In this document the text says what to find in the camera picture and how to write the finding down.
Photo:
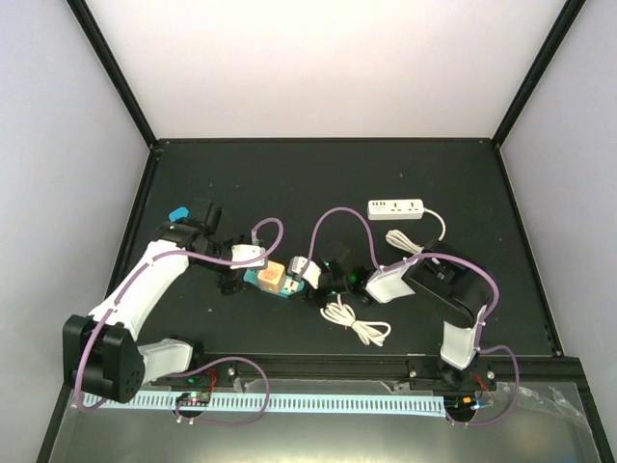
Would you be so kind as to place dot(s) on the teal power strip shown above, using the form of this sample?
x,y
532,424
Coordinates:
x,y
289,288

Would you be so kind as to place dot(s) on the left circuit board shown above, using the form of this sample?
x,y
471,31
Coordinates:
x,y
193,399

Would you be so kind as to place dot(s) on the orange cube plug adapter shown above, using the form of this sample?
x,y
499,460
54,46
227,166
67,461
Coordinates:
x,y
272,277

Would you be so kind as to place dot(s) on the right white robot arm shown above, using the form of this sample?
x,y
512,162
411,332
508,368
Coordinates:
x,y
461,291

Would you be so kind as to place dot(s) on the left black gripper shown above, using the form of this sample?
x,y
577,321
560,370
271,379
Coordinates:
x,y
230,284

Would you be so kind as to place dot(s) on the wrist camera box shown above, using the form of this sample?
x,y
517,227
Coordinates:
x,y
302,269
248,256

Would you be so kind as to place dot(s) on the light blue slotted cable duct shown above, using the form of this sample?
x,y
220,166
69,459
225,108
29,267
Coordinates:
x,y
403,405

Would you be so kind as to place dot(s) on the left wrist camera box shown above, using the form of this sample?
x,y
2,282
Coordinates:
x,y
248,256

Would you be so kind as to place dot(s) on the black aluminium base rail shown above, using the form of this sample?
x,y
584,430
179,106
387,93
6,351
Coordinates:
x,y
424,372

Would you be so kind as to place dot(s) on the circuit board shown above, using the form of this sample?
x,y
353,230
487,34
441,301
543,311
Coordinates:
x,y
193,399
467,402

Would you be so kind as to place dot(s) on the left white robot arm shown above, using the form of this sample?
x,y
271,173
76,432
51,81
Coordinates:
x,y
101,353

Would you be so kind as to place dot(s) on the right circuit board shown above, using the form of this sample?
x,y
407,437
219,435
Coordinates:
x,y
467,402

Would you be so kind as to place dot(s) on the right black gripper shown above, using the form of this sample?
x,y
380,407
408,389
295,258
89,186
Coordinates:
x,y
313,298

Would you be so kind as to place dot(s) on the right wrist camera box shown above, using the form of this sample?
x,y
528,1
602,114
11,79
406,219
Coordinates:
x,y
302,269

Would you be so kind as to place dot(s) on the blue plug adapter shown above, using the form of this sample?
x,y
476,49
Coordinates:
x,y
178,214

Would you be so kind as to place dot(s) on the white power strip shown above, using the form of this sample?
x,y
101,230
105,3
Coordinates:
x,y
401,209

